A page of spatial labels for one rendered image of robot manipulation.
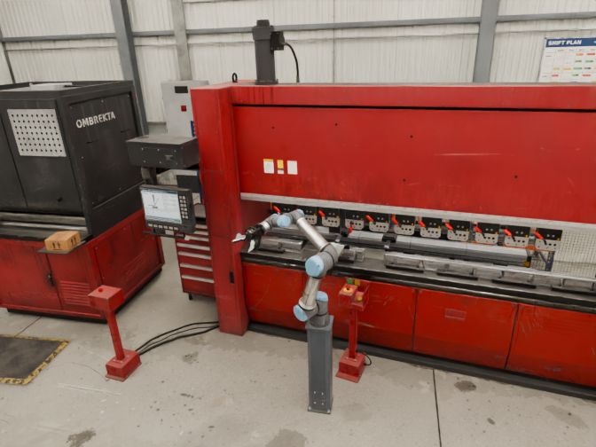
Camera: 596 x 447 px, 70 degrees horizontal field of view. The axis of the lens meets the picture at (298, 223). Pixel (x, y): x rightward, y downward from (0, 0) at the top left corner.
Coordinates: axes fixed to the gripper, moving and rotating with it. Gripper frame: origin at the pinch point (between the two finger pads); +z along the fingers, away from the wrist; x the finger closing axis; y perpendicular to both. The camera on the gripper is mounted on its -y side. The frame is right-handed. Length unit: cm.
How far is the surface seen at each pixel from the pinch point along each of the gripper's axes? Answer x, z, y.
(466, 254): 94, -158, -69
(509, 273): 130, -147, -59
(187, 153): -87, -32, 24
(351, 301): 44, -64, -79
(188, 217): -75, -12, -19
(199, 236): -134, -51, -96
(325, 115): -21, -116, 40
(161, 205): -99, -6, -14
